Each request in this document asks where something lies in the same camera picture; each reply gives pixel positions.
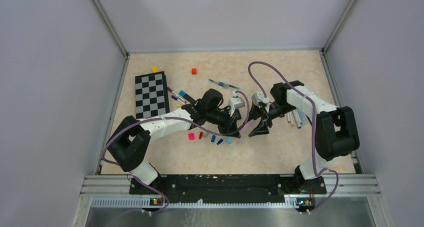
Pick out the black grey checkerboard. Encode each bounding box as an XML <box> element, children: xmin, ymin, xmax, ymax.
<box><xmin>134</xmin><ymin>71</ymin><xmax>170</xmax><ymax>119</ymax></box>

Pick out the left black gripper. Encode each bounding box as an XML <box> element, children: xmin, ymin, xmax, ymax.
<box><xmin>206</xmin><ymin>105</ymin><xmax>241</xmax><ymax>138</ymax></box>

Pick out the grey cap acrylic marker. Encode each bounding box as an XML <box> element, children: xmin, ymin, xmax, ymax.
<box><xmin>289</xmin><ymin>111</ymin><xmax>297</xmax><ymax>127</ymax></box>

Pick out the black blue cap highlighter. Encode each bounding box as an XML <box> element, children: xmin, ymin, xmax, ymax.
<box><xmin>178</xmin><ymin>90</ymin><xmax>197</xmax><ymax>105</ymax></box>

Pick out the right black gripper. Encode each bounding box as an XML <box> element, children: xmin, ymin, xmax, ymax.
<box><xmin>243</xmin><ymin>101</ymin><xmax>297</xmax><ymax>137</ymax></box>

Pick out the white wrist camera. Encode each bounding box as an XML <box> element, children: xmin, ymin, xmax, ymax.
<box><xmin>228</xmin><ymin>90</ymin><xmax>246</xmax><ymax>116</ymax></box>
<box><xmin>251</xmin><ymin>92</ymin><xmax>270</xmax><ymax>107</ymax></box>

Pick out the blue deli whiteboard marker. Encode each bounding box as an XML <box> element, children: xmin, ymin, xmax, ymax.
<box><xmin>293</xmin><ymin>109</ymin><xmax>302</xmax><ymax>129</ymax></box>

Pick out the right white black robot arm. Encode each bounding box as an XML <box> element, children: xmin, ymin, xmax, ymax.
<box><xmin>248</xmin><ymin>80</ymin><xmax>360</xmax><ymax>193</ymax></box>

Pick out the light blue highlighter cap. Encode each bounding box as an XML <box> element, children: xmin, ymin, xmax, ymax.
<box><xmin>226</xmin><ymin>136</ymin><xmax>233</xmax><ymax>145</ymax></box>

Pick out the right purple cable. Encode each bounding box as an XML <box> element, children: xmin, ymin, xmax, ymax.
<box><xmin>247</xmin><ymin>61</ymin><xmax>340</xmax><ymax>214</ymax></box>

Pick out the light blue pastel highlighter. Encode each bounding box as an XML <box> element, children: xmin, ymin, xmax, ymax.
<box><xmin>296</xmin><ymin>108</ymin><xmax>309</xmax><ymax>126</ymax></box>

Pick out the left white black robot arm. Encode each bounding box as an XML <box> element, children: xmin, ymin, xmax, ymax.
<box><xmin>102</xmin><ymin>88</ymin><xmax>250</xmax><ymax>194</ymax></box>

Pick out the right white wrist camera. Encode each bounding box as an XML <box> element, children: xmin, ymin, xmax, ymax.
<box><xmin>251</xmin><ymin>92</ymin><xmax>270</xmax><ymax>107</ymax></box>

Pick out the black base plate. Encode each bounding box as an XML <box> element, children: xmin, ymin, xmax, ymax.
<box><xmin>150</xmin><ymin>174</ymin><xmax>327</xmax><ymax>204</ymax></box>

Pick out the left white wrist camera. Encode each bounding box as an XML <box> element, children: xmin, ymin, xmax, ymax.
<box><xmin>228</xmin><ymin>90</ymin><xmax>246</xmax><ymax>116</ymax></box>

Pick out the clear teal gel pen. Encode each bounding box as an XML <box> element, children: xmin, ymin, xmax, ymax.
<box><xmin>208</xmin><ymin>78</ymin><xmax>241</xmax><ymax>90</ymax></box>

